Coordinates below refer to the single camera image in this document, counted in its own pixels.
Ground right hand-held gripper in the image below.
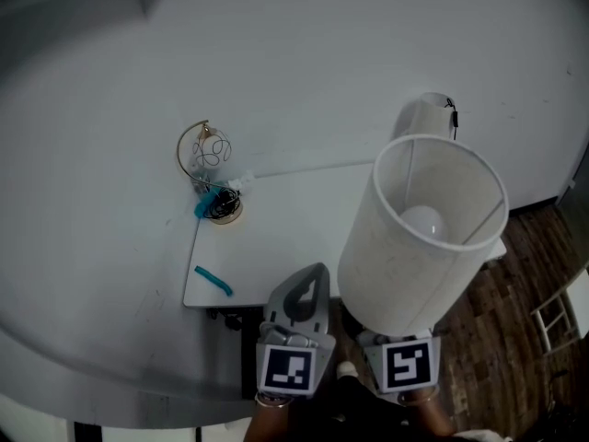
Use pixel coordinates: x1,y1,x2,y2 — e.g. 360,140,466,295
363,329,441,394

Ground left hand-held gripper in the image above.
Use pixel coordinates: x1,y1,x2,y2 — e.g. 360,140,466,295
255,262,338,398

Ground white drum shade lamp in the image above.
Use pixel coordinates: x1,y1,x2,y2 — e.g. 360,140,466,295
337,134,510,340

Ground person's right forearm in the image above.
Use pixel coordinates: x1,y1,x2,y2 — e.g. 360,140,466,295
404,396,457,437

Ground person's left forearm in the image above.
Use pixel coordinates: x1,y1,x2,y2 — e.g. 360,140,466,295
242,401,292,442

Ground white cylindrical lamp shade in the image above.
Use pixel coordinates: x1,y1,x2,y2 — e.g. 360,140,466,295
408,91,457,142

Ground white table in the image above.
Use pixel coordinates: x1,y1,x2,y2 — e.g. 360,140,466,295
182,161,508,312

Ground person's dark trousers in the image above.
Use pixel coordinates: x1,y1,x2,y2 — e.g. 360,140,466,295
275,370,461,442

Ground teal strip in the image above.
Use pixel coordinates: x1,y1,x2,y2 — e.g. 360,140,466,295
193,264,235,297

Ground white crumpled paper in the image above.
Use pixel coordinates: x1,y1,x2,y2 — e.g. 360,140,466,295
226,169,257,193

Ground white slatted chair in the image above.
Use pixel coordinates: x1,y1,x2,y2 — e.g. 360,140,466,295
530,264,589,355

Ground right wrist bracelet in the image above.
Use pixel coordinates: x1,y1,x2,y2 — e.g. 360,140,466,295
397,387,439,407

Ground wrist bracelet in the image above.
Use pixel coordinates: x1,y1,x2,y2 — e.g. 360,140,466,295
254,390,295,408
397,387,439,407

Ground left wrist bracelet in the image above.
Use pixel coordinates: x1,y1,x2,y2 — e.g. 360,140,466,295
254,390,295,408

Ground black coiled cable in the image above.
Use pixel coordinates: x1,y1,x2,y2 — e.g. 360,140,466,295
206,188,243,219

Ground gold arc wire globe lamp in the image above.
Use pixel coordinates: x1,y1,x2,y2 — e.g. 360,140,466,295
176,119,246,227

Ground black cord with switch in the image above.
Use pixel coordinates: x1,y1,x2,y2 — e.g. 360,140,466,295
443,98,462,142

